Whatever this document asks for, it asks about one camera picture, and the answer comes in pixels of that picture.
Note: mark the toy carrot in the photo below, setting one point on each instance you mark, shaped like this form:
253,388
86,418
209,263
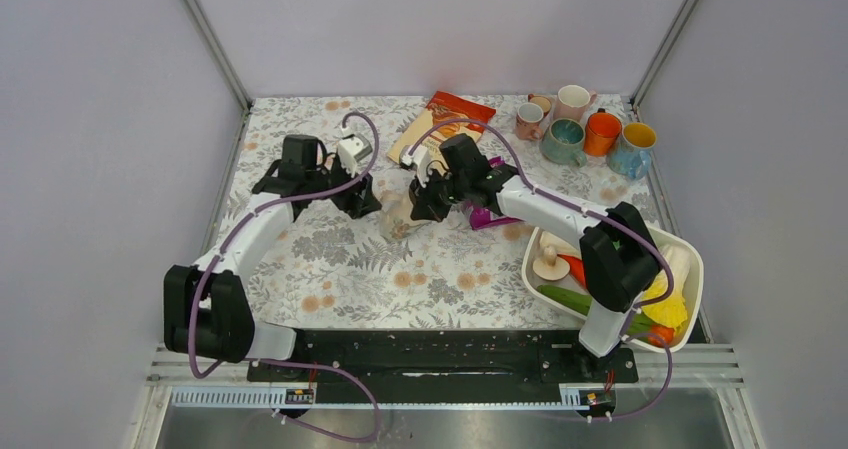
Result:
577,270

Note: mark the toy cucumber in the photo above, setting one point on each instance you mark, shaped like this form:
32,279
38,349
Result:
580,303

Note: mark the cream beige mug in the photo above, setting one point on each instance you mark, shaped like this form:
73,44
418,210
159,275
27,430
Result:
395,222

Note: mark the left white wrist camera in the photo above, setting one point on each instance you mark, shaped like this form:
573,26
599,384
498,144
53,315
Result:
353,152

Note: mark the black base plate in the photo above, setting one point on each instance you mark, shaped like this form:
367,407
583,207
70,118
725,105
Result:
446,367

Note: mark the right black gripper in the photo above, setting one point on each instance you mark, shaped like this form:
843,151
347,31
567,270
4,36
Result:
427,206

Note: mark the green round mug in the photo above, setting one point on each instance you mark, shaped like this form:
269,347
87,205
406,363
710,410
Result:
563,143

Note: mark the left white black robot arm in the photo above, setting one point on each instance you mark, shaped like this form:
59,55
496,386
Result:
206,309

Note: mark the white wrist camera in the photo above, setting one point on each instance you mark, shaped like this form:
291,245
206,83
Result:
353,152
419,160

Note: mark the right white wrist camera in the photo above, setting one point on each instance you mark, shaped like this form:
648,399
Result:
419,160

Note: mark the blue mug yellow inside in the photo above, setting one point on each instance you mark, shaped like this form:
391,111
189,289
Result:
631,155

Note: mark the white oval vegetable basin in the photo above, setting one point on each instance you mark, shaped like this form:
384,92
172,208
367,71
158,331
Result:
678,311

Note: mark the toy small tomato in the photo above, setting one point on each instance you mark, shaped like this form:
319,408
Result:
660,336

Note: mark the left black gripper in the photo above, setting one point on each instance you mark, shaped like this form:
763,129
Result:
359,200

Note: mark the toy mushroom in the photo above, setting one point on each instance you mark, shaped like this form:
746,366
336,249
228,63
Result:
549,266

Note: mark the orange mug black handle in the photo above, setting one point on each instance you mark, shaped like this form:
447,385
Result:
601,132

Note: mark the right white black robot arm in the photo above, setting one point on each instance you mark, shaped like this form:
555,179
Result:
619,255

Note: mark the light pink mug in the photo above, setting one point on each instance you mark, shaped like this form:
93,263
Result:
572,101

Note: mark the small orange red cup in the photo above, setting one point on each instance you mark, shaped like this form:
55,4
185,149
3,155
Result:
543,101

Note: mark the purple snack bag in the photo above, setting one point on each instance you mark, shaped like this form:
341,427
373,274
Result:
480,218

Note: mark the orange cassava chips bag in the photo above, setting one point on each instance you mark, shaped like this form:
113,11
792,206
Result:
442,107

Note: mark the small salmon pink mug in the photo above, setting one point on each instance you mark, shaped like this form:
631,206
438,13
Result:
528,121

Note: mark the floral table cloth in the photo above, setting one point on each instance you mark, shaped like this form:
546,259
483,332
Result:
330,271

